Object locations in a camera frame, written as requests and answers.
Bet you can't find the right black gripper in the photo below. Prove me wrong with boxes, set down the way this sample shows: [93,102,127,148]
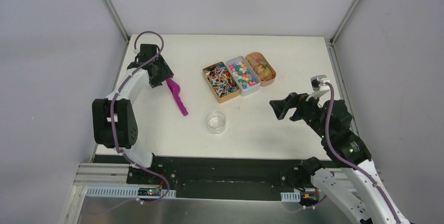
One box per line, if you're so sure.
[269,89,330,141]

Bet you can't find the magenta plastic scoop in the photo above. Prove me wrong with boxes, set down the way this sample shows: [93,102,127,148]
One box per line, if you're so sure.
[166,78,188,116]

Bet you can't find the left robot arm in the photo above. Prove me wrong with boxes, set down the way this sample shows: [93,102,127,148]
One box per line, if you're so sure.
[92,44,174,185]

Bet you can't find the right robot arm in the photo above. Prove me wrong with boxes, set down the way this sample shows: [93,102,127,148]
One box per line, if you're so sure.
[269,93,409,223]

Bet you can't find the white tin of candies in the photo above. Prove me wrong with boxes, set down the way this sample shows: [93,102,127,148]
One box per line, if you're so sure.
[226,56,261,96]

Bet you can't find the pink tin of gummies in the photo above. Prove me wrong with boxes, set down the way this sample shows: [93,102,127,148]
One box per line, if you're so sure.
[245,52,276,86]

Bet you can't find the gold tin of lollipops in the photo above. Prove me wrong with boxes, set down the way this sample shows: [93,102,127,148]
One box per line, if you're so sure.
[202,62,240,104]

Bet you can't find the clear plastic cup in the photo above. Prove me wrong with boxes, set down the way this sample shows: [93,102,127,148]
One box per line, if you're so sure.
[207,111,226,134]

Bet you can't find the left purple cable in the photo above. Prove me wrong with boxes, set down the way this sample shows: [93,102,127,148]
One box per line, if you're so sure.
[86,30,171,205]

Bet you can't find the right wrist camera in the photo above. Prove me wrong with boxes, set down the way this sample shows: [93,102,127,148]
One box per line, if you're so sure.
[306,75,330,101]

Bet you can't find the right white cable duct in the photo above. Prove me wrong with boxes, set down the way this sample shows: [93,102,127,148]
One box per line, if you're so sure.
[280,191,301,203]

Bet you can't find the white cable duct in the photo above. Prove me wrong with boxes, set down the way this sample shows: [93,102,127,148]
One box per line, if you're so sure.
[86,186,176,199]
[280,191,301,203]

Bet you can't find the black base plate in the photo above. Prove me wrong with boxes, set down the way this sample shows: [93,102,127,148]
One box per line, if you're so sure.
[126,156,313,201]

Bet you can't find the left white cable duct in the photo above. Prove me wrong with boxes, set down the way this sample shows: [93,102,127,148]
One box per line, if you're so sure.
[86,186,176,199]

